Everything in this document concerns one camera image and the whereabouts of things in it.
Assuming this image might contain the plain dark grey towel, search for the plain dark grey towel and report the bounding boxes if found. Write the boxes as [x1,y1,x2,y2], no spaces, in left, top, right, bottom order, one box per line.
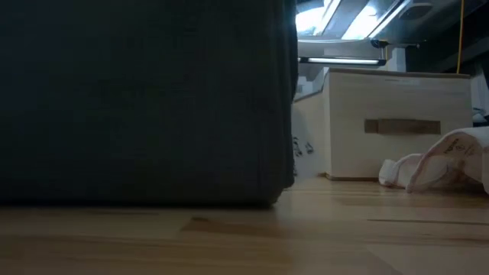
[0,0,300,209]

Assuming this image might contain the white towel orange grid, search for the white towel orange grid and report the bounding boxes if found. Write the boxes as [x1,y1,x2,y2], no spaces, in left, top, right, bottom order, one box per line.
[377,126,489,195]

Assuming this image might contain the long LED light bar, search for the long LED light bar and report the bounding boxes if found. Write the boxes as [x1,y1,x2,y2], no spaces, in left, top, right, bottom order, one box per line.
[297,56,387,67]

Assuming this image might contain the beige fabric storage box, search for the beige fabric storage box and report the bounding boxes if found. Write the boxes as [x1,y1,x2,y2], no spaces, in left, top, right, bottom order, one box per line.
[292,67,474,182]

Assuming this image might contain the yellow cable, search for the yellow cable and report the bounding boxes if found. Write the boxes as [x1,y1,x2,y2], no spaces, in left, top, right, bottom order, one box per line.
[456,0,465,74]

